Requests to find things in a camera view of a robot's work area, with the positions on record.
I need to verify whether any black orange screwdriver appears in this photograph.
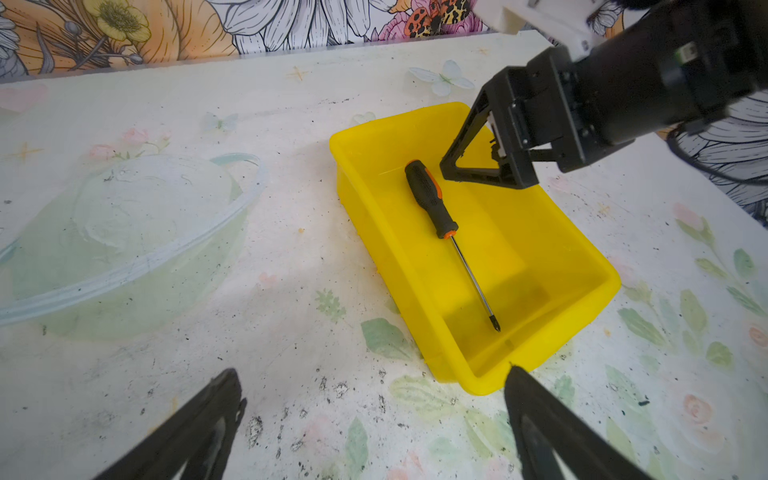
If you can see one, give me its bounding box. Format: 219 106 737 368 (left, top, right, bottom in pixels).
404 160 501 332

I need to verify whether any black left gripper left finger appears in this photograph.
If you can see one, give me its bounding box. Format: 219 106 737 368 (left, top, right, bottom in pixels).
97 368 247 479

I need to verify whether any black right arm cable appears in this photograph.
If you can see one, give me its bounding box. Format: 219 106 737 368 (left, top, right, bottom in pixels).
665 116 768 187

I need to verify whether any yellow plastic bin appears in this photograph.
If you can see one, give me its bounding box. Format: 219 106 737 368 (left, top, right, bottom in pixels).
329 102 620 396

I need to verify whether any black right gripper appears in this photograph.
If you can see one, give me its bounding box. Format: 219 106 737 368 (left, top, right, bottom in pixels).
440 1 767 190

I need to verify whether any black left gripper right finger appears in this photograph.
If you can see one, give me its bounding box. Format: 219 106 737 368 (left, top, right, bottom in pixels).
504 366 649 479

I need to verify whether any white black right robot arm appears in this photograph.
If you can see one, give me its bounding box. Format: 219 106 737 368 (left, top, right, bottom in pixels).
440 1 767 189

